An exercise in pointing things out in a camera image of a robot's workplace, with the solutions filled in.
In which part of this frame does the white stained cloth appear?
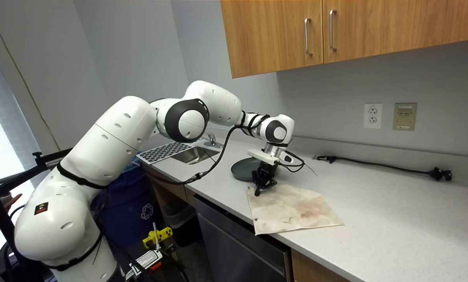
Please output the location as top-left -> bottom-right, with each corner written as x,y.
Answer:
246,184 -> 344,235

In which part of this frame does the wooden lower cabinet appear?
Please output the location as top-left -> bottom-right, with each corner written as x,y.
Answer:
292,251 -> 348,282

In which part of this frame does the dark green plate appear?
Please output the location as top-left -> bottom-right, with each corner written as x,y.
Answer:
231,159 -> 261,182

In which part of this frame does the black tripod stand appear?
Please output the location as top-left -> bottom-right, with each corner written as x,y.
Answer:
0,151 -> 76,261

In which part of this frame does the stainless dishwasher front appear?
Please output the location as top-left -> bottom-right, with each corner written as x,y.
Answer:
195,196 -> 292,282

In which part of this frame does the wooden cabinet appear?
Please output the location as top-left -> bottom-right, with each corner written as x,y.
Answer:
292,251 -> 348,282
221,0 -> 468,77

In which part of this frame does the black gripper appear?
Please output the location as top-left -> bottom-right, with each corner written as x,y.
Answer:
253,163 -> 276,196

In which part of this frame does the silver cabinet handle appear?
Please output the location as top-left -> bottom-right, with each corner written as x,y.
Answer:
304,18 -> 314,58
329,10 -> 337,52

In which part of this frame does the black cable on counter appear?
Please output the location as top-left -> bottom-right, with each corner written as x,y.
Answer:
314,154 -> 455,184

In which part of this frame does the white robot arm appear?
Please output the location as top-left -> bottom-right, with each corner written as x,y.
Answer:
15,80 -> 295,282

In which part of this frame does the white wall outlet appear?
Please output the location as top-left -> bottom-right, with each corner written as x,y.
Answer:
364,104 -> 383,130

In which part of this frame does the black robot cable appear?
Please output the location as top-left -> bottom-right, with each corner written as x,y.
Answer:
149,112 -> 267,185

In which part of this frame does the beige wall switch plate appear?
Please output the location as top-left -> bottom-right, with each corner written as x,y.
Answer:
394,102 -> 417,132

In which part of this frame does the yellow clamp tool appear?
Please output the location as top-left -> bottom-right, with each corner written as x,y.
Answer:
143,228 -> 174,250

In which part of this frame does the right silver cabinet handle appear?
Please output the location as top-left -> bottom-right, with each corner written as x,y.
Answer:
329,10 -> 337,52

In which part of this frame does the left silver cabinet handle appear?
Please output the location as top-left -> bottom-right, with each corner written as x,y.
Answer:
304,18 -> 314,58

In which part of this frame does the wooden upper cabinet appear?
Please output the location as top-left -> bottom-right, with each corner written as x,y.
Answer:
221,0 -> 468,77

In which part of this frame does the stainless steel sink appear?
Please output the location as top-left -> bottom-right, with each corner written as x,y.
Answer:
174,135 -> 223,165

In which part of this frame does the blue recycling bin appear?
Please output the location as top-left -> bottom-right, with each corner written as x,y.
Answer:
92,163 -> 164,250

